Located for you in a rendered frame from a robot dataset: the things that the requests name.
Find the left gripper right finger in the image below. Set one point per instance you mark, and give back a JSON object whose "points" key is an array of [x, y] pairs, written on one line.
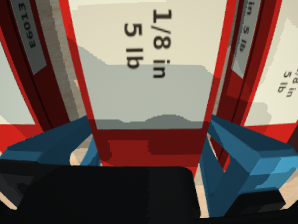
{"points": [[257, 163]]}

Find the red box with cream label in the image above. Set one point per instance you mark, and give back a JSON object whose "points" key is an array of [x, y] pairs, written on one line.
{"points": [[30, 98]]}

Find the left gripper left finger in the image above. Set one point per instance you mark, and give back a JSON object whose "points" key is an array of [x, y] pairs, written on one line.
{"points": [[56, 145]]}

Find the dark brown low platform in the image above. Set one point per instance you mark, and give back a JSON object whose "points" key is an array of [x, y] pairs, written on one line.
{"points": [[293, 140]]}

